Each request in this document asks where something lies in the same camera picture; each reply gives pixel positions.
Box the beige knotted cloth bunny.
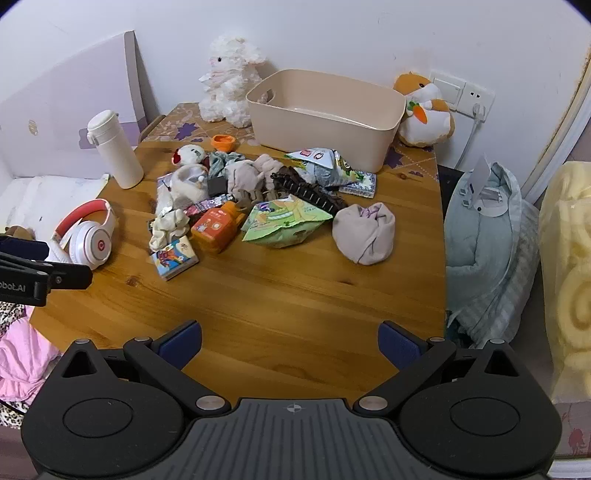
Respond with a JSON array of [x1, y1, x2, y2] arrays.
[[224, 154, 284, 208]]

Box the clear packet with barcode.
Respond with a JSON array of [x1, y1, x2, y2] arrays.
[[155, 174, 185, 217]]

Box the brown hair claw clip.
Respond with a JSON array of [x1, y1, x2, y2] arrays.
[[271, 166, 349, 214]]

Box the grey-green scrunchie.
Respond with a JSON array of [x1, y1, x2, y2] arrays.
[[208, 151, 247, 178]]

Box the white paper tag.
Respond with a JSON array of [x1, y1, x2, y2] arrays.
[[461, 154, 491, 204]]

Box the blue patterned flat packet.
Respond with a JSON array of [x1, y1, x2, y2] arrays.
[[339, 172, 378, 198]]

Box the cream door frame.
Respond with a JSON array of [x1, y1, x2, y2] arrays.
[[521, 69, 591, 204]]

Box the white plastic holder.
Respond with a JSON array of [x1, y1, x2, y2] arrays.
[[475, 188, 509, 217]]

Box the pink cloth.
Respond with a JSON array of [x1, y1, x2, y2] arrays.
[[0, 318, 61, 402]]

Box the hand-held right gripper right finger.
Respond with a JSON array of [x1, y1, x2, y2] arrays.
[[353, 322, 527, 414]]

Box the pale lilac board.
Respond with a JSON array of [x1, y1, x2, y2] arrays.
[[0, 31, 160, 178]]

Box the pink floral bedsheet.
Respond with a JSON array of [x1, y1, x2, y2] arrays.
[[551, 397, 591, 476]]

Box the beige rolled cloth bundle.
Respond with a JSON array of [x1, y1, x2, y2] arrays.
[[331, 202, 397, 266]]

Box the white plush with red bow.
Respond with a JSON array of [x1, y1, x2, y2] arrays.
[[171, 144, 211, 204]]

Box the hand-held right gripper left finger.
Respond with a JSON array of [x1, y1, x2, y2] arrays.
[[54, 320, 232, 414]]

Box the white and pink headphones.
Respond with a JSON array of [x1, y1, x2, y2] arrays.
[[50, 198, 117, 271]]

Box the beige plastic basket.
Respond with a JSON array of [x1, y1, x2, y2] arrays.
[[246, 69, 407, 174]]

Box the colourful tissue pack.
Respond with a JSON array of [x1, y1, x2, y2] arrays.
[[150, 235, 200, 281]]

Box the yellow fleece blanket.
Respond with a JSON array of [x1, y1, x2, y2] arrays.
[[538, 161, 591, 402]]

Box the white cloth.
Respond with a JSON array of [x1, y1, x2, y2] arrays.
[[0, 174, 110, 232]]

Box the grey striped cloth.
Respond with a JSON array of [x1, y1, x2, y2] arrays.
[[455, 203, 541, 349]]

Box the green snack packet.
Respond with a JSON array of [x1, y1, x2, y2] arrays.
[[241, 194, 329, 250]]

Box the orange item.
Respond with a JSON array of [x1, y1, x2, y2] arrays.
[[191, 202, 247, 256]]

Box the white thermos bottle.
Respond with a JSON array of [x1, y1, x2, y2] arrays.
[[87, 110, 145, 189]]

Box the white plug with cable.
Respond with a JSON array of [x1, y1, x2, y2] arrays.
[[455, 102, 489, 171]]

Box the colourful candy pack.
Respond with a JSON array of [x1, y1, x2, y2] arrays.
[[184, 194, 232, 217]]

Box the white scrunchie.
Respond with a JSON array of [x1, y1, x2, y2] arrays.
[[148, 209, 190, 252]]

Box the light blue quilt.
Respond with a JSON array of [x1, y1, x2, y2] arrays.
[[444, 161, 525, 324]]

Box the white lamb plush toy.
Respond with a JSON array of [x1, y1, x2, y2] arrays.
[[198, 34, 267, 127]]

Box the white wall socket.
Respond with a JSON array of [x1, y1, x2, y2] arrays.
[[461, 79, 496, 121]]

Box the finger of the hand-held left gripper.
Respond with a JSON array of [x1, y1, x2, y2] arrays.
[[0, 234, 51, 265], [0, 253, 93, 291]]

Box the orange hamster plush toy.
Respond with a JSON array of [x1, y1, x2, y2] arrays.
[[393, 71, 457, 148]]

